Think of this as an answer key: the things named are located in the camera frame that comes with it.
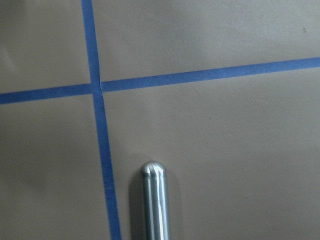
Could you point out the steel muddler with black tip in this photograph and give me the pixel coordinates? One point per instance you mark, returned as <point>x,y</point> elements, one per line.
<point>155,201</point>

